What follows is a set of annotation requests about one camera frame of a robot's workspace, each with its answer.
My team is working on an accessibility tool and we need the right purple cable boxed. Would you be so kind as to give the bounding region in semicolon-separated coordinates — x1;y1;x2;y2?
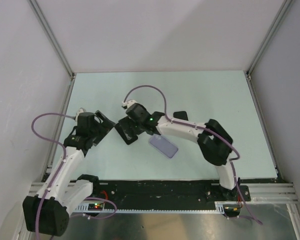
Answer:
122;85;263;225

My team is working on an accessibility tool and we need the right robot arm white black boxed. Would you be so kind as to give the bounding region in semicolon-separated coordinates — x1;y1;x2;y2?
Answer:
115;100;240;201

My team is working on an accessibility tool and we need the black phone case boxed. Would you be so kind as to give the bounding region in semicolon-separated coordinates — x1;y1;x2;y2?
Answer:
173;110;189;121

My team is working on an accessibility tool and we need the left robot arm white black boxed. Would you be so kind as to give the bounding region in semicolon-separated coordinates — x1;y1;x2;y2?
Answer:
22;108;115;239

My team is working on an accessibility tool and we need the right aluminium frame post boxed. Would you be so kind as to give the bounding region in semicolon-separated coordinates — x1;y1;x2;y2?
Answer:
245;0;295;79

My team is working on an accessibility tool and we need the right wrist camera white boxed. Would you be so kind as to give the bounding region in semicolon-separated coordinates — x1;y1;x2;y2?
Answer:
121;99;137;110

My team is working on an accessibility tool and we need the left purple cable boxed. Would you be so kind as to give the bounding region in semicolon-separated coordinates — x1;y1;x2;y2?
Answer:
30;112;118;240

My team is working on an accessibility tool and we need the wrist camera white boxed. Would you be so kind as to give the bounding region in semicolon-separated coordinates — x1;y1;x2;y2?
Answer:
74;107;86;119
121;99;137;110

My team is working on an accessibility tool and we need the aluminium frame post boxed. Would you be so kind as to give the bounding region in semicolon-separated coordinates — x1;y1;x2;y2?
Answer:
245;0;295;79
27;0;75;79

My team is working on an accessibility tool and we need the right controller board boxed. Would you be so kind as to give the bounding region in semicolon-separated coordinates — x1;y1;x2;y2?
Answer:
223;205;241;218

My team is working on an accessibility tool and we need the controller board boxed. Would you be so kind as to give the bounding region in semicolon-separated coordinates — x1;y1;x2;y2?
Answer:
88;203;104;211
223;205;241;218

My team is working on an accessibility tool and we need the lilac phone case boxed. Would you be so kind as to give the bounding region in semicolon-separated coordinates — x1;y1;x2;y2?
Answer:
148;134;179;159

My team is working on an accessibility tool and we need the left controller board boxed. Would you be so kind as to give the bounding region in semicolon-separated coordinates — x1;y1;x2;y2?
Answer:
88;203;104;211

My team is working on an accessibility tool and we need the left aluminium frame post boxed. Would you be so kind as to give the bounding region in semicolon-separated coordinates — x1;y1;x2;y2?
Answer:
27;0;75;79

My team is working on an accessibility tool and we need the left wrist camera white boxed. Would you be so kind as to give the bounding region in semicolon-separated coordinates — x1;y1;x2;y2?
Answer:
74;107;86;119

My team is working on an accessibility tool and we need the purple cable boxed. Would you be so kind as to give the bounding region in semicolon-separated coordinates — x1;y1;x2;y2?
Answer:
122;85;263;225
30;112;118;240

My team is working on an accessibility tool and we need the white slotted cable duct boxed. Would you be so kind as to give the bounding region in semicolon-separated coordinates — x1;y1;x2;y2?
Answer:
73;201;227;214

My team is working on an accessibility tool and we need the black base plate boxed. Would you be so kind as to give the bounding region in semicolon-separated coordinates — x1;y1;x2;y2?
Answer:
90;180;251;212

